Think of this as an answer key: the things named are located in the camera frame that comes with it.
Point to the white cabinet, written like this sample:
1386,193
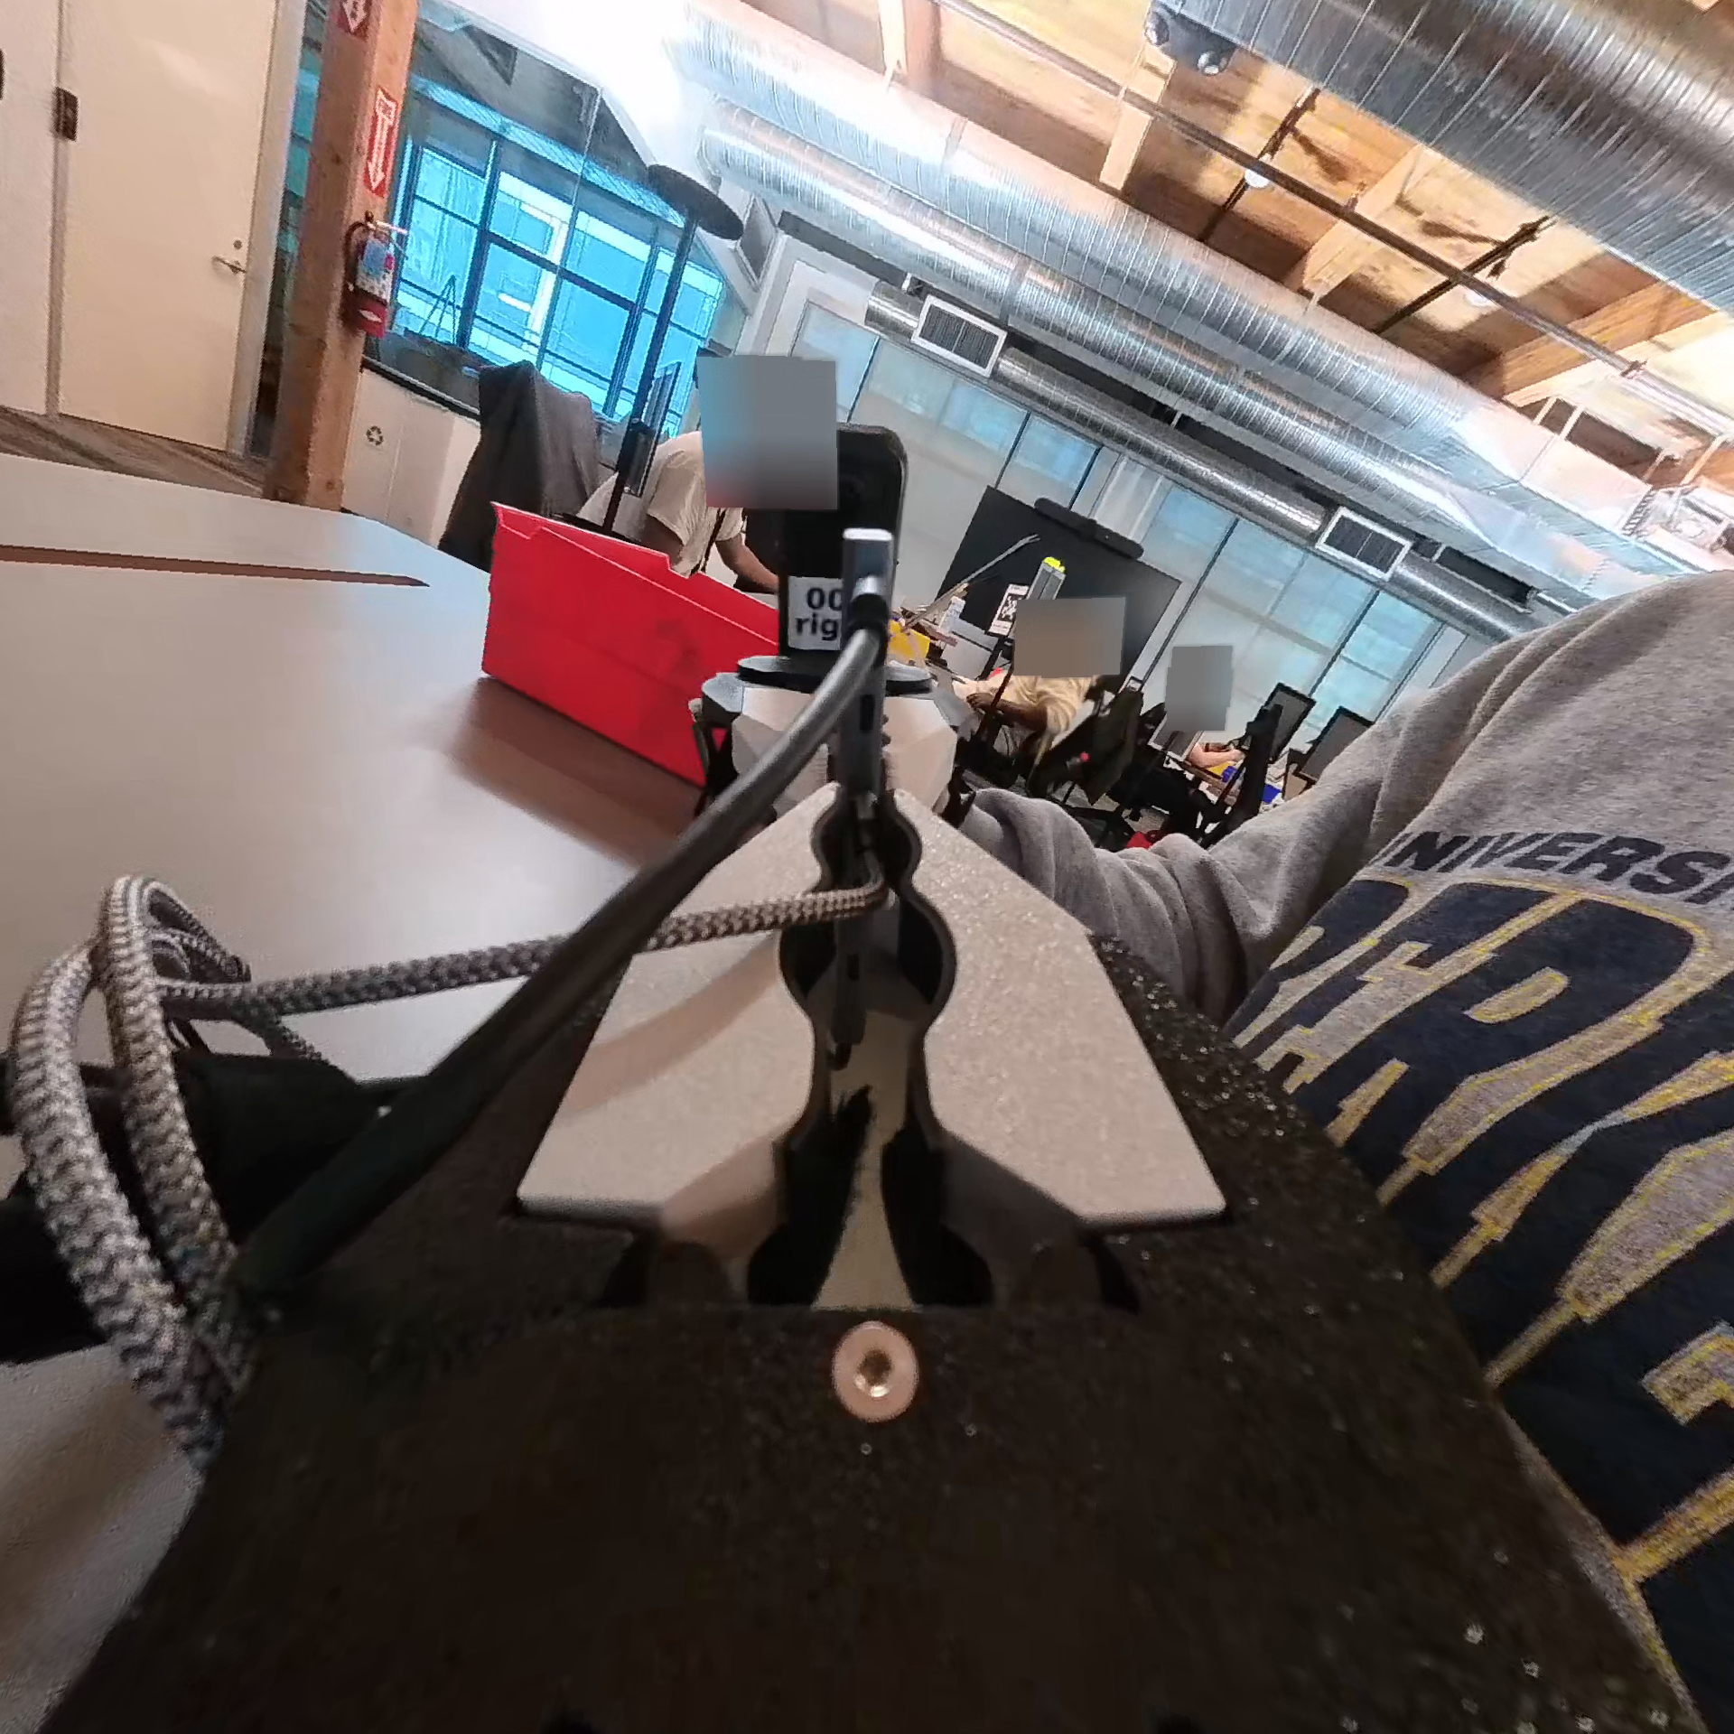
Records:
408,452

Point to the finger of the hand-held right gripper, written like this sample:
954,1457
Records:
755,715
929,753

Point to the black pouch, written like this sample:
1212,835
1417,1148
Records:
134,1179

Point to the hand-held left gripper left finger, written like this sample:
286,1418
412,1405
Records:
677,1085

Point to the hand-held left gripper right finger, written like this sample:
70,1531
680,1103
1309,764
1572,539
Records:
1070,1070

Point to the chair with black jacket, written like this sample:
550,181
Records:
523,460

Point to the red plastic bin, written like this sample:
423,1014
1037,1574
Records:
612,637

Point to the white door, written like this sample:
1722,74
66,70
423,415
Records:
149,205

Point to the person's grey printed sweatshirt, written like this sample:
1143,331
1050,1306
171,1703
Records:
1519,1085

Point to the red fire extinguisher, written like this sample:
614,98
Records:
368,280

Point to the silver air duct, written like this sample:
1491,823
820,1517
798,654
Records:
1491,95
1084,257

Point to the black display screen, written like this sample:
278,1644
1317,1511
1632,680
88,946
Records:
1070,567

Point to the wooden pillar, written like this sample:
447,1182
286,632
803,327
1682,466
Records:
337,245

